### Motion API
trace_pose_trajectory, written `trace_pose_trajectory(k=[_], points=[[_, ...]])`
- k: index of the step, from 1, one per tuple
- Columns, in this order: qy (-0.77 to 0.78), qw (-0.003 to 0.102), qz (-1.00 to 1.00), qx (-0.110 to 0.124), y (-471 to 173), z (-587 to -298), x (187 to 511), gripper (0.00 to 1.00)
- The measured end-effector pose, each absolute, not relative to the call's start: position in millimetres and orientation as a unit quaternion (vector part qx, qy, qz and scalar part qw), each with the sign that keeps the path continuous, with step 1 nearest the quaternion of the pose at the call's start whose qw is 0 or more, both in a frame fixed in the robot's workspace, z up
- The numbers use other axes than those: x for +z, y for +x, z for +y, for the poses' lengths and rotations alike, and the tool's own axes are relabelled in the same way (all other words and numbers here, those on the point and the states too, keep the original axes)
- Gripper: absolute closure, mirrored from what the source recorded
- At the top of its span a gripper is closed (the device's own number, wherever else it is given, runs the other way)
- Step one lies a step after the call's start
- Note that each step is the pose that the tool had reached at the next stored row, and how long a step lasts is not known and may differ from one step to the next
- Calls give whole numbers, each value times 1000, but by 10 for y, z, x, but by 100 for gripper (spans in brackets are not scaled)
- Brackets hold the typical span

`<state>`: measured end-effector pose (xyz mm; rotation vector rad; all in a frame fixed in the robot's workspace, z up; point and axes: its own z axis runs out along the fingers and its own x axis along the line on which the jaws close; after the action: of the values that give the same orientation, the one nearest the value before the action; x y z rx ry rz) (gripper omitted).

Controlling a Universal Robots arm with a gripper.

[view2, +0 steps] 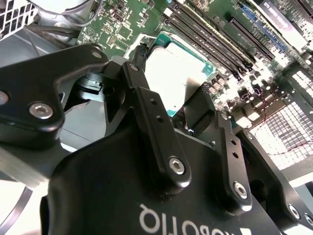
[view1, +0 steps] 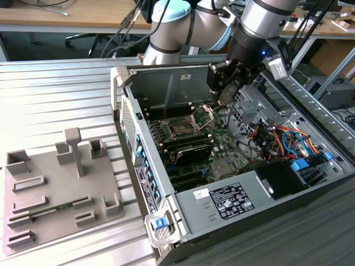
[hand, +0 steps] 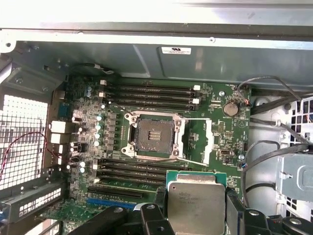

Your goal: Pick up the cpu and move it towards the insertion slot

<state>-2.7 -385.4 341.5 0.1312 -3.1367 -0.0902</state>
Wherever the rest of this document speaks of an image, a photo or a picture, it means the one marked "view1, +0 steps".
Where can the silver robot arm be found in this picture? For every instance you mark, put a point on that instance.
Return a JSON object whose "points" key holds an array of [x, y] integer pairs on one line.
{"points": [[263, 14]]}

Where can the CPU socket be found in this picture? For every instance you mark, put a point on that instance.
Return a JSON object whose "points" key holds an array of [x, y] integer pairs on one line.
{"points": [[180, 128]]}

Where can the black RAM slot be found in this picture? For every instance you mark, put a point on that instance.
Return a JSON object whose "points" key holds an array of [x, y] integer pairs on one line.
{"points": [[188, 144], [185, 138]]}

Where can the silver metal drive cage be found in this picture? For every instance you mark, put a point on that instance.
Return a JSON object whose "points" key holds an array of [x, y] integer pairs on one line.
{"points": [[249, 110]]}

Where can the grey open PC case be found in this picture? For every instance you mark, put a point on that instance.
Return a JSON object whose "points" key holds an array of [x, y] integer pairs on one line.
{"points": [[172, 86]]}

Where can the brown cardboard box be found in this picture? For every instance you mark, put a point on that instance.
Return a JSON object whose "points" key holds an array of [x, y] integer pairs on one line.
{"points": [[332, 55]]}

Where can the wooden desk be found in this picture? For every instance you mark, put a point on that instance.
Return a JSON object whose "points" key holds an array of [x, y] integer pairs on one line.
{"points": [[332, 30], [83, 14]]}

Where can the green motherboard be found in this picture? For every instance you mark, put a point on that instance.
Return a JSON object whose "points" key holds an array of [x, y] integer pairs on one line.
{"points": [[224, 144]]}

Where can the thin metal locking lever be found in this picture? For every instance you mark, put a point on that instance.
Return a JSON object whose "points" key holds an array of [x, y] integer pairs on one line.
{"points": [[165, 113]]}

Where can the grey desktop computer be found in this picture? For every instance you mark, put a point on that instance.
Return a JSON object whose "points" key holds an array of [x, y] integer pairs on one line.
{"points": [[338, 94]]}

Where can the black graphics card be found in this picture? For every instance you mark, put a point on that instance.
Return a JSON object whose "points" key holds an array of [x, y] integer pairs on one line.
{"points": [[194, 155]]}

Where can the grey chipset heatsink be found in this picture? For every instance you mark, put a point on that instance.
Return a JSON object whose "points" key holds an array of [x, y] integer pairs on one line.
{"points": [[222, 168]]}

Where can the blue disk carrier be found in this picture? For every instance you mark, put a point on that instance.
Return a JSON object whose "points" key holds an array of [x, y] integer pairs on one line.
{"points": [[301, 166]]}

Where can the small blue clip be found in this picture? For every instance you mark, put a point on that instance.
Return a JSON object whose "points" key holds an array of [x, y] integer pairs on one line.
{"points": [[327, 155]]}

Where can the black office chair base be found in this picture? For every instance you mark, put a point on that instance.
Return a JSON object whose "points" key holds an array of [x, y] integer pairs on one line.
{"points": [[79, 38]]}

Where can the grey power supply unit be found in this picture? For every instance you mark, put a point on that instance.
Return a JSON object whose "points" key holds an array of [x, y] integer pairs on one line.
{"points": [[191, 213]]}

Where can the blue case release latch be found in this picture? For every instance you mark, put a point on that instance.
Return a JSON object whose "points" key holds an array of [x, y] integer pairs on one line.
{"points": [[160, 224]]}

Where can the grey parts rack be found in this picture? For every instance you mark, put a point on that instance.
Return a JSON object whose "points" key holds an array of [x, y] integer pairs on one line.
{"points": [[63, 188]]}

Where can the green RAM stick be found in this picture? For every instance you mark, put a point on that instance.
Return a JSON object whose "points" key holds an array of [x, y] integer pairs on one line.
{"points": [[59, 207]]}

